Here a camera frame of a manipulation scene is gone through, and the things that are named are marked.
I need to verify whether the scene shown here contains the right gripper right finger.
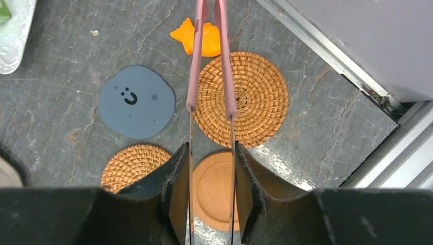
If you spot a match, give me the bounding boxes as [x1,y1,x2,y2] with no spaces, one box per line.
[235,142,432,244]

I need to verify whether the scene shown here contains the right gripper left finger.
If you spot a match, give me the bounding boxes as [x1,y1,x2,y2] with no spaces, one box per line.
[1,143,189,244]

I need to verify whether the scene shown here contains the orange fish cake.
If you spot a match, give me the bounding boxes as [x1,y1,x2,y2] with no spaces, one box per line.
[170,17,221,57]

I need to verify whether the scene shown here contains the pink steel tongs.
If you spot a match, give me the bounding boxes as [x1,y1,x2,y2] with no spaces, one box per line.
[186,1,237,244]

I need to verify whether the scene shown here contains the green swirl roll cake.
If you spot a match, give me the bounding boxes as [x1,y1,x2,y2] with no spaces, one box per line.
[0,1,11,24]

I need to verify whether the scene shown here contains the woven brown coaster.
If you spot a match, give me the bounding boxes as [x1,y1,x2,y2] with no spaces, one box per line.
[100,144,172,193]

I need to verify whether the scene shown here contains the orange round coaster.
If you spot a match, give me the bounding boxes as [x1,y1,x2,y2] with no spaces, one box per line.
[192,151,232,231]

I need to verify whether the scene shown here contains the blue smiley coaster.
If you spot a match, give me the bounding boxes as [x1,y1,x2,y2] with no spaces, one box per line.
[98,65,176,139]

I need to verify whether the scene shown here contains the woven coaster far right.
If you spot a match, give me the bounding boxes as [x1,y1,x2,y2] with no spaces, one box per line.
[195,51,289,148]

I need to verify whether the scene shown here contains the green interior mushroom mug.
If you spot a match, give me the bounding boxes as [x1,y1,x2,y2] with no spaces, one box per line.
[0,157,23,188]

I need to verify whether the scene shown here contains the white three-tier cake stand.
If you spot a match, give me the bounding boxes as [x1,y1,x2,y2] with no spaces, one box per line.
[1,0,37,75]

